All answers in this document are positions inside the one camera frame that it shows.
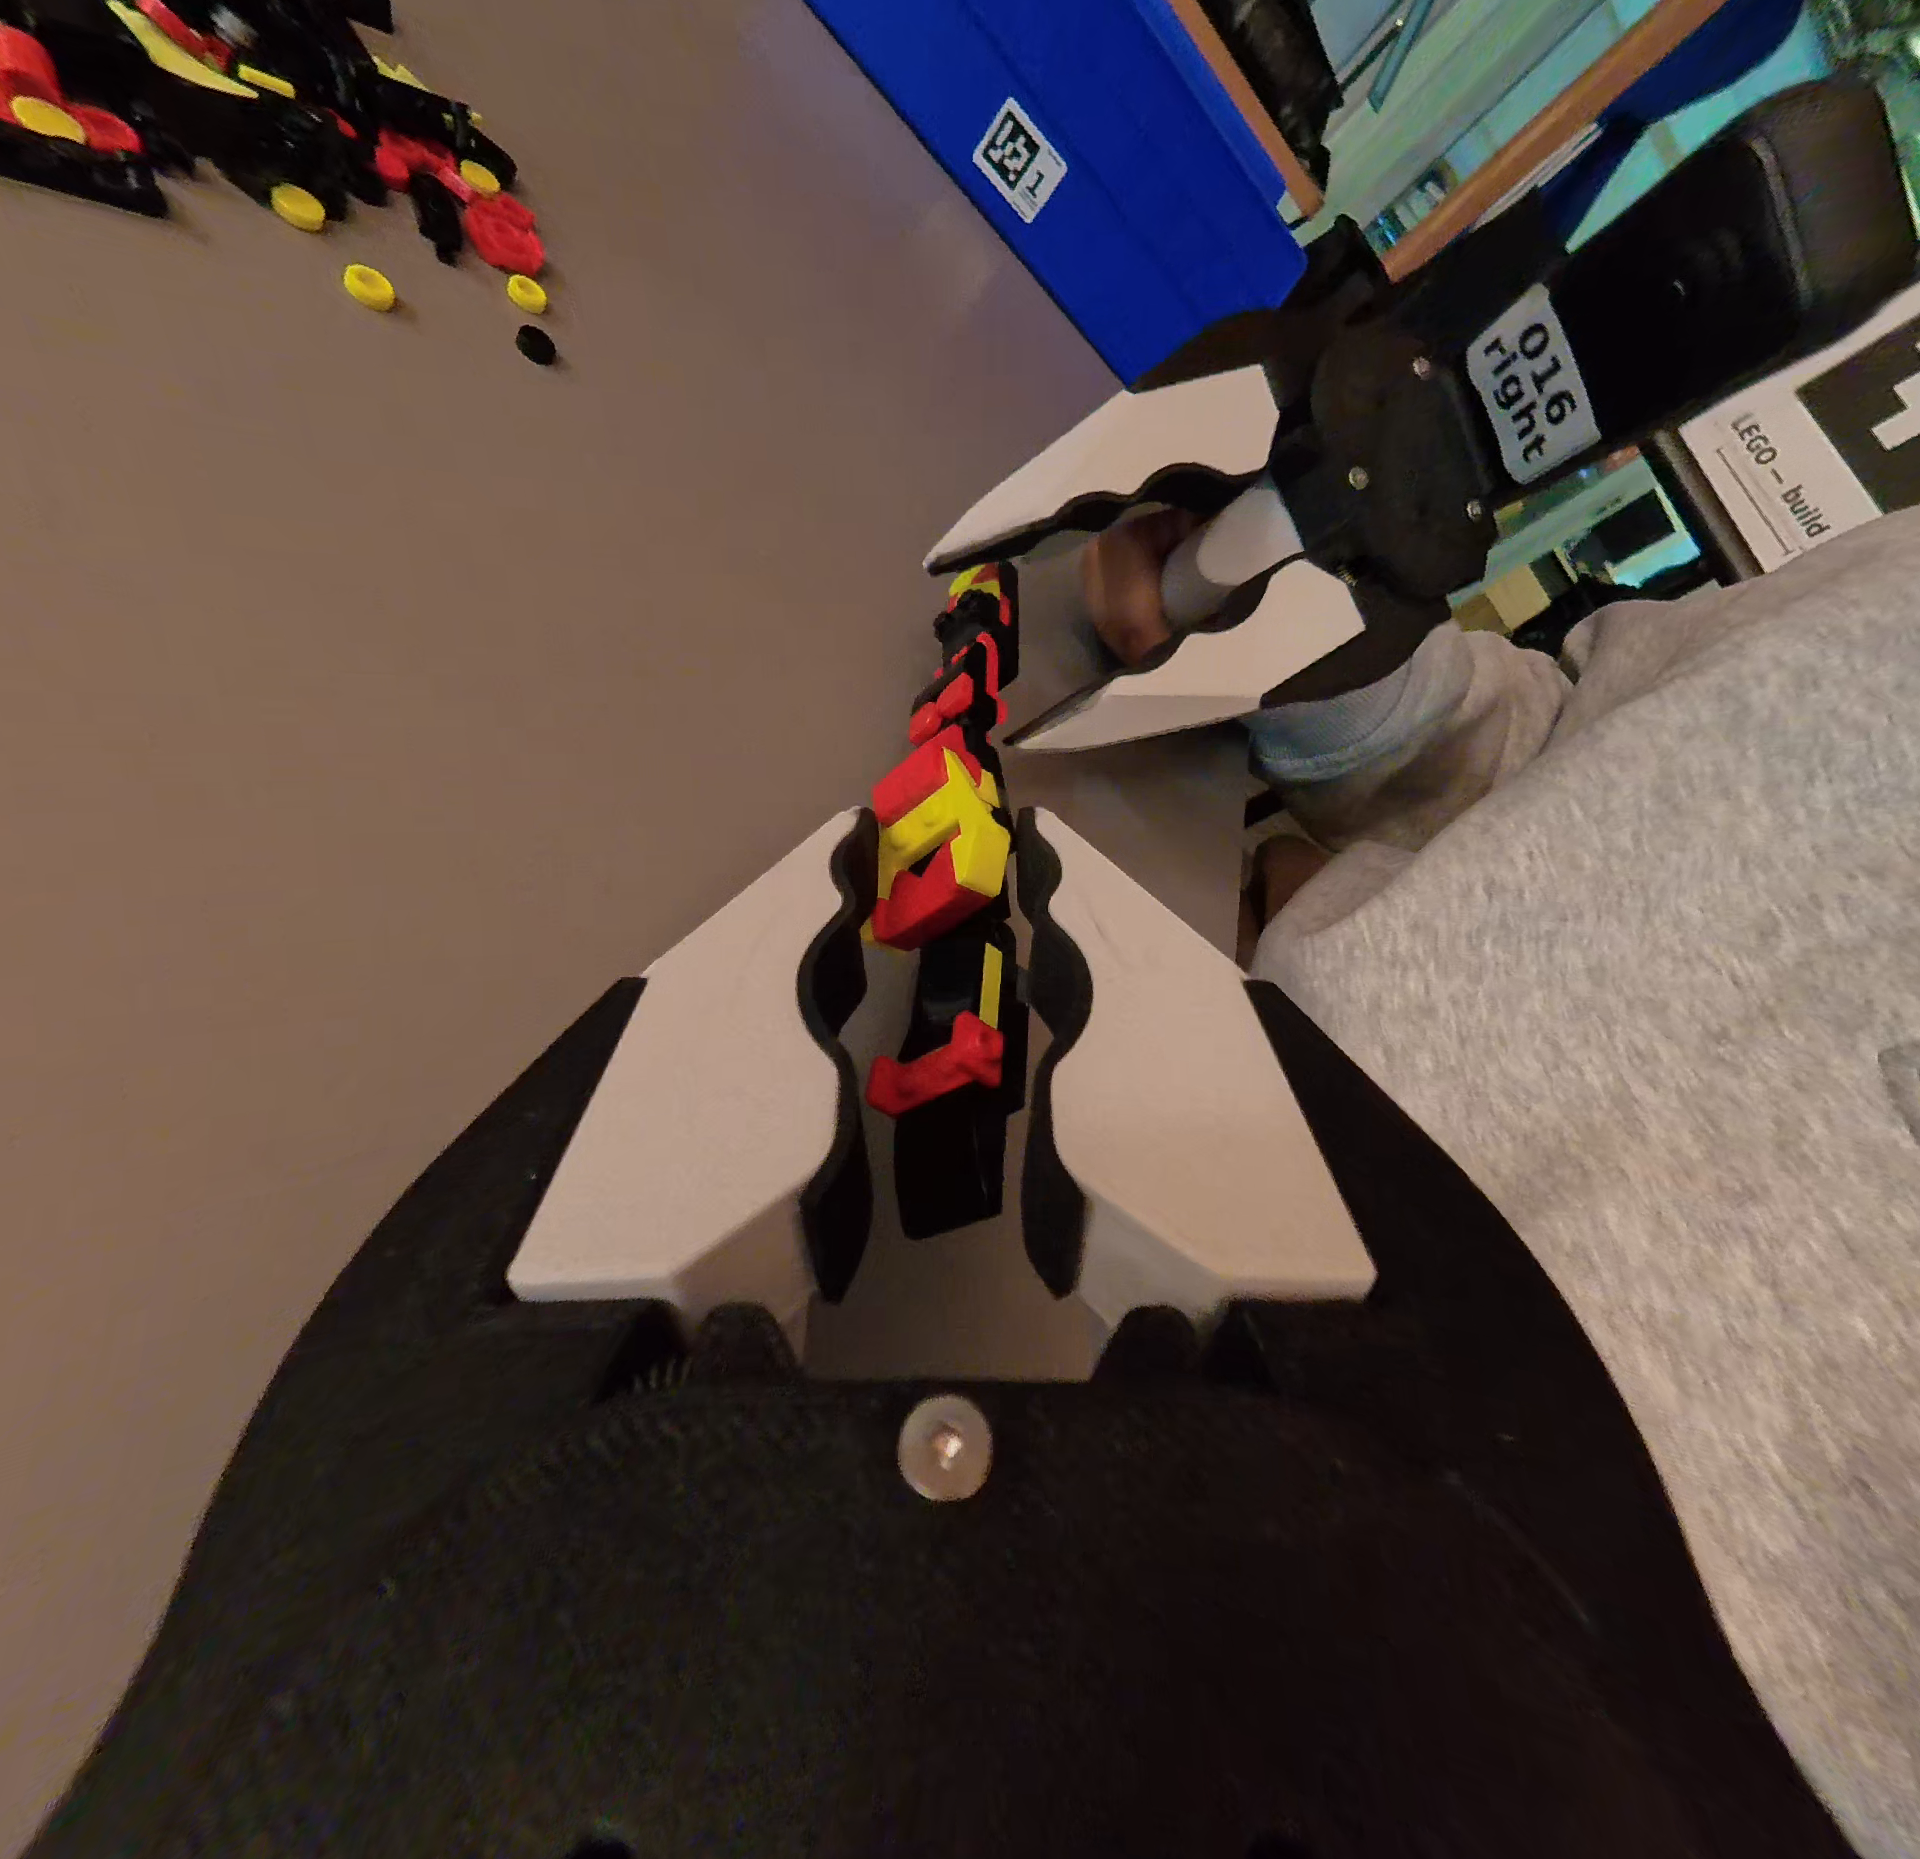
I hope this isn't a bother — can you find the person's right hand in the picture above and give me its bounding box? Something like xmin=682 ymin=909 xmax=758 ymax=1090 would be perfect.
xmin=1077 ymin=510 xmax=1211 ymax=668

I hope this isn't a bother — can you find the black fabric object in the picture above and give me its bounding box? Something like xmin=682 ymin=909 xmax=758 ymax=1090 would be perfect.
xmin=1164 ymin=0 xmax=1344 ymax=195

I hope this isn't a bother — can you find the pile of loose lego pieces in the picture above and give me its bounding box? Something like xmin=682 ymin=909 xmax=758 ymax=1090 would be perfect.
xmin=0 ymin=0 xmax=549 ymax=276

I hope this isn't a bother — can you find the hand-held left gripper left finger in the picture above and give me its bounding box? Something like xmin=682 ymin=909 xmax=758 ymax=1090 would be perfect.
xmin=506 ymin=806 xmax=881 ymax=1313

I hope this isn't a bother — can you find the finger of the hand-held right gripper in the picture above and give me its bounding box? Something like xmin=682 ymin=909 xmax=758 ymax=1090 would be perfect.
xmin=923 ymin=366 xmax=1282 ymax=573
xmin=1004 ymin=557 xmax=1421 ymax=757

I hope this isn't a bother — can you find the person's right forearm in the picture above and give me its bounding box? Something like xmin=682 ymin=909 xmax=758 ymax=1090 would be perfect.
xmin=1241 ymin=614 xmax=1576 ymax=855

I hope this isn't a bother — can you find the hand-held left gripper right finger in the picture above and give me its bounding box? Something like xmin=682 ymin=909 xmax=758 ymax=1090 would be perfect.
xmin=1018 ymin=806 xmax=1379 ymax=1336

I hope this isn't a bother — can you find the long red black lego model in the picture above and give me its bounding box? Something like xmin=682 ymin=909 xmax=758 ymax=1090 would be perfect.
xmin=860 ymin=557 xmax=1037 ymax=1245

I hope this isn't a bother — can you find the wooden board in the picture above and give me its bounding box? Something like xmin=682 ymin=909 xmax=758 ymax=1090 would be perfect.
xmin=1382 ymin=0 xmax=1816 ymax=276

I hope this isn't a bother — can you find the white printed paper sign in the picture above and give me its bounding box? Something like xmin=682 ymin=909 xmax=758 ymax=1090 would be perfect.
xmin=1671 ymin=306 xmax=1920 ymax=580

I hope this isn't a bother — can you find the blue plastic box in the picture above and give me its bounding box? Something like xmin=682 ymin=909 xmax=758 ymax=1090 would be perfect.
xmin=779 ymin=0 xmax=1310 ymax=391

